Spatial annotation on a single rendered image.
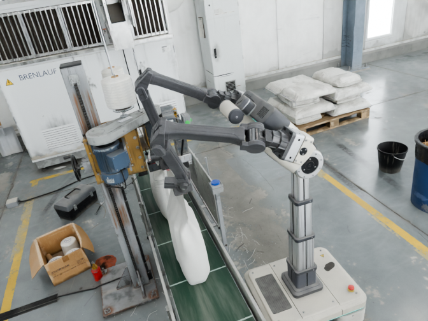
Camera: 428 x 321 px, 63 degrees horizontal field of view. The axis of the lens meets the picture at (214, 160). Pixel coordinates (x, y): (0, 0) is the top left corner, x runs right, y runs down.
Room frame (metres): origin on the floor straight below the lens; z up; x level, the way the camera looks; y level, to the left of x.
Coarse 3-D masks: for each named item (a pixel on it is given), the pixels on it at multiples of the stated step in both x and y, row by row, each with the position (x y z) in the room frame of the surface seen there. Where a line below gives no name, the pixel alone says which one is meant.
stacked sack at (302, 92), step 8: (288, 88) 4.46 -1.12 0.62; (296, 88) 4.40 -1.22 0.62; (304, 88) 4.35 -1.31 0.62; (312, 88) 4.34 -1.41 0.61; (320, 88) 4.30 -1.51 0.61; (328, 88) 4.30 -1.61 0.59; (288, 96) 4.33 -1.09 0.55; (296, 96) 4.18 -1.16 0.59; (304, 96) 4.18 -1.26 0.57; (312, 96) 4.22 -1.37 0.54
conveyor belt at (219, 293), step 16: (144, 176) 3.08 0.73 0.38; (144, 192) 2.78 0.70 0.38; (192, 208) 2.41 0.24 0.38; (160, 224) 2.26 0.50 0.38; (160, 240) 2.07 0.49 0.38; (208, 240) 1.98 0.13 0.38; (160, 256) 1.89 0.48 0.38; (208, 256) 1.82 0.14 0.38; (176, 272) 1.72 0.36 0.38; (224, 272) 1.65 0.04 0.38; (176, 288) 1.58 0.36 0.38; (192, 288) 1.56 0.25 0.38; (208, 288) 1.54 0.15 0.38; (224, 288) 1.53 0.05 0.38; (176, 304) 1.46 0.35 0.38; (192, 304) 1.44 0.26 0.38; (208, 304) 1.42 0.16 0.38; (224, 304) 1.40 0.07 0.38; (240, 304) 1.39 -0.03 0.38; (192, 320) 1.33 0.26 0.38; (208, 320) 1.31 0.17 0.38; (224, 320) 1.30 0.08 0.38; (240, 320) 1.28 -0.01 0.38
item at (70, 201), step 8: (80, 184) 3.45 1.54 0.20; (72, 192) 3.29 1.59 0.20; (80, 192) 3.27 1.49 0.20; (88, 192) 3.30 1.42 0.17; (64, 200) 3.16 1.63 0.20; (72, 200) 3.14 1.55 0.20; (80, 200) 3.18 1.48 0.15; (88, 200) 3.27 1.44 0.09; (96, 200) 3.36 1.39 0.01; (56, 208) 3.10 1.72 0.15; (64, 208) 3.05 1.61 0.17; (72, 208) 3.07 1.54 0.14; (80, 208) 3.15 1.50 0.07; (64, 216) 3.07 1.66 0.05; (72, 216) 3.05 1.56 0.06
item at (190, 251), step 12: (168, 204) 1.88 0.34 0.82; (180, 204) 1.76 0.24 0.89; (168, 216) 1.81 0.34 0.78; (180, 216) 1.69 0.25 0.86; (192, 216) 1.71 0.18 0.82; (180, 228) 1.61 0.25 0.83; (192, 228) 1.60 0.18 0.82; (180, 240) 1.58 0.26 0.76; (192, 240) 1.58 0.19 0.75; (180, 252) 1.59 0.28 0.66; (192, 252) 1.56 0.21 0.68; (204, 252) 1.60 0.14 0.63; (180, 264) 1.66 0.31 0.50; (192, 264) 1.56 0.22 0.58; (204, 264) 1.58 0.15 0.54; (192, 276) 1.56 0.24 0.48; (204, 276) 1.58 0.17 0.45
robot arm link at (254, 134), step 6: (246, 132) 1.23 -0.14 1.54; (252, 132) 1.21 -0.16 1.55; (258, 132) 1.21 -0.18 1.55; (264, 132) 1.22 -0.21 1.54; (270, 132) 1.22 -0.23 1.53; (246, 138) 1.21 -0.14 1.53; (252, 138) 1.19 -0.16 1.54; (258, 138) 1.19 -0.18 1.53; (264, 138) 1.20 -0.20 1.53; (270, 138) 1.20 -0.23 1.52; (270, 144) 1.19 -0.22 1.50
